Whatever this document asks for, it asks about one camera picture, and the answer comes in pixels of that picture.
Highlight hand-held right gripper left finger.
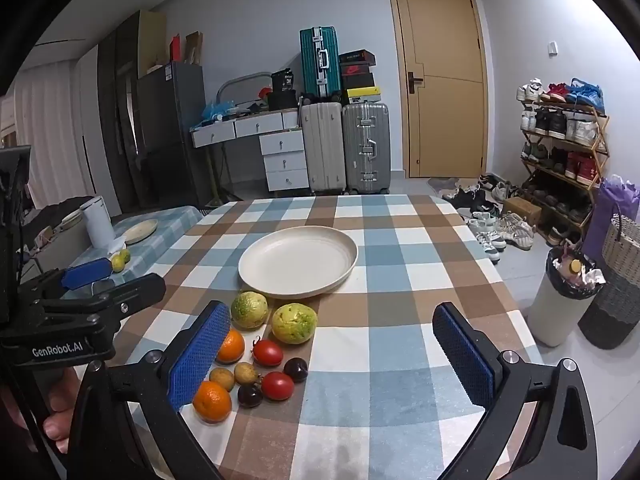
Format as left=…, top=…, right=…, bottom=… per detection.
left=70, top=301, right=232, bottom=480

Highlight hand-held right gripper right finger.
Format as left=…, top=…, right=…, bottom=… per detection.
left=432, top=302, right=598, bottom=480

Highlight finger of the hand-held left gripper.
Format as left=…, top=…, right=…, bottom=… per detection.
left=42, top=273, right=167, bottom=331
left=20, top=257, right=114, bottom=302

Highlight small brown round fruit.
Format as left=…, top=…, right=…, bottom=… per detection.
left=234, top=362, right=260, bottom=386
left=209, top=367, right=236, bottom=392

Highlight orange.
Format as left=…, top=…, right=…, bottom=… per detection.
left=193, top=381, right=233, bottom=423
left=216, top=328, right=246, bottom=364

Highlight dark purple plum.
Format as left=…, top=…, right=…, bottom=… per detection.
left=237, top=383, right=264, bottom=408
left=283, top=357, right=309, bottom=383

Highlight red tomato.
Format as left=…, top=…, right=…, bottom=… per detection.
left=261, top=371, right=295, bottom=402
left=251, top=339, right=284, bottom=367

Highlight cream round plate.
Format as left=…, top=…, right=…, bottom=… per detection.
left=238, top=226, right=359, bottom=298

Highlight person's left hand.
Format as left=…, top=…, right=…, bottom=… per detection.
left=0, top=367, right=83, bottom=456

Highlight white kettle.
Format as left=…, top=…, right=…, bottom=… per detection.
left=81, top=196, right=117, bottom=251

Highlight small beige plate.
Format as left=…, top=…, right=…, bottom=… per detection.
left=122, top=219, right=158, bottom=245

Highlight dark cloth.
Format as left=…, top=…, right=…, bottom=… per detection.
left=22, top=196, right=97, bottom=243

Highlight green bumpy citrus fruit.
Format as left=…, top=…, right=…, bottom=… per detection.
left=230, top=291, right=269, bottom=331

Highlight blue checkered cloth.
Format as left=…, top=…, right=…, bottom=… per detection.
left=65, top=205, right=203, bottom=301

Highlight yellow bumpy citrus fruit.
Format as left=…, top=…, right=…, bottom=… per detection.
left=271, top=303, right=318, bottom=345

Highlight white trash bin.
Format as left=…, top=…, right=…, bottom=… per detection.
left=527, top=245, right=609, bottom=349

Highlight pile of sneakers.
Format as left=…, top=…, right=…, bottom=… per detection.
left=442, top=173, right=537, bottom=264

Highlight white curtain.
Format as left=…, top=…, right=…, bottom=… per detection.
left=14, top=57, right=83, bottom=211

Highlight brown cardboard box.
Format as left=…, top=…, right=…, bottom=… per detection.
left=502, top=196, right=543, bottom=226

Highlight dark grey refrigerator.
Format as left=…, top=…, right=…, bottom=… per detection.
left=135, top=62, right=216, bottom=208

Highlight dark tall cabinet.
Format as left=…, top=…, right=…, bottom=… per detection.
left=97, top=10, right=167, bottom=213

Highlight woven laundry basket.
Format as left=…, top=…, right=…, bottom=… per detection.
left=578, top=212, right=640, bottom=350

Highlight grey door mat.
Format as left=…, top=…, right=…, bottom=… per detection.
left=427, top=177, right=467, bottom=199

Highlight blue plastic bag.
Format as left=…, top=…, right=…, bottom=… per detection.
left=202, top=101, right=236, bottom=120

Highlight purple bag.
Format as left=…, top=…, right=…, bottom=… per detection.
left=582, top=175, right=640, bottom=262

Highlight white desk with drawers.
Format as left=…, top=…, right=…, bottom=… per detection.
left=190, top=109, right=311, bottom=192

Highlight grey suitcase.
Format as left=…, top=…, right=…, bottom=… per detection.
left=342, top=102, right=391, bottom=194

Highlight white suitcase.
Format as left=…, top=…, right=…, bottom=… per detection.
left=300, top=101, right=347, bottom=196

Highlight flat brown cardboard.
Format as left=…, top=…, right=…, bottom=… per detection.
left=137, top=10, right=167, bottom=79

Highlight yellow wooden door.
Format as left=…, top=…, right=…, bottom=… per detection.
left=386, top=0, right=489, bottom=179

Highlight black bag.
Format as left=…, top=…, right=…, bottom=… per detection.
left=267, top=91, right=301, bottom=111

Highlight wooden shoe rack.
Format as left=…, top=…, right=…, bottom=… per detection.
left=519, top=95, right=611, bottom=242

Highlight black box with white print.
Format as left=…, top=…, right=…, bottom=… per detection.
left=271, top=67, right=296, bottom=95

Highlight rows of assorted shoes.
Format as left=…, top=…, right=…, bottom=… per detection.
left=516, top=78, right=607, bottom=246

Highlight yellow and white shoe box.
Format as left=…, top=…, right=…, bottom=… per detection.
left=346, top=87, right=384, bottom=106

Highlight teal suitcase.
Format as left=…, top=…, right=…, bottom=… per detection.
left=299, top=26, right=341, bottom=100

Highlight grey curved tube frame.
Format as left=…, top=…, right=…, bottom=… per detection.
left=216, top=72, right=274, bottom=107

